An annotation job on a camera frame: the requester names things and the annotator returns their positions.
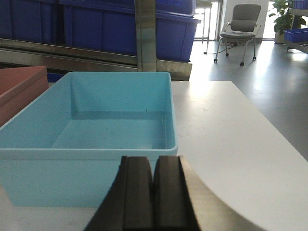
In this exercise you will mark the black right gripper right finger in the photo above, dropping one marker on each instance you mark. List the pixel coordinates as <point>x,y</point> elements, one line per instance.
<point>182,202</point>

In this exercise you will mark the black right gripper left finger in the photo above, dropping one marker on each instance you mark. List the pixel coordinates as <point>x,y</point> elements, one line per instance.
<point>128,205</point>

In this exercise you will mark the light blue plastic box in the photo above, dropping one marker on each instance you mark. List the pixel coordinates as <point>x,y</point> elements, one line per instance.
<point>64,148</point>

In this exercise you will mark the pink plastic box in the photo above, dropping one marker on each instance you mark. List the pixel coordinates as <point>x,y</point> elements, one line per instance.
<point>19,87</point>

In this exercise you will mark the steel shelf rack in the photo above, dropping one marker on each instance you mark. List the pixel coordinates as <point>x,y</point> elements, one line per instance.
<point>63,59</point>

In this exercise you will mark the large blue storage bin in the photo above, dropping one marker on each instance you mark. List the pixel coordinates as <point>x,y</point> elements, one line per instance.
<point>112,28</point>

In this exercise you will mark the grey office chair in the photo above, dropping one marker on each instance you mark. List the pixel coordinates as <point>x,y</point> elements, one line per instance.
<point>242,28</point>

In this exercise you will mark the steel side rack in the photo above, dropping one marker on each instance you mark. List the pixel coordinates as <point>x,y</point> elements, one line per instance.
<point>300,46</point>

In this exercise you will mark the small blue tray right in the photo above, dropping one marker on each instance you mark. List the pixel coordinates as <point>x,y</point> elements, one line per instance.
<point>296,35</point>

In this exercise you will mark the dark blue bin left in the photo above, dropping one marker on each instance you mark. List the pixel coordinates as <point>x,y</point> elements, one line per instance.
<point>31,20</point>

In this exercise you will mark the green potted plant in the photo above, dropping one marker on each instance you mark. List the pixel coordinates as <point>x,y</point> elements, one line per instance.
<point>284,18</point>

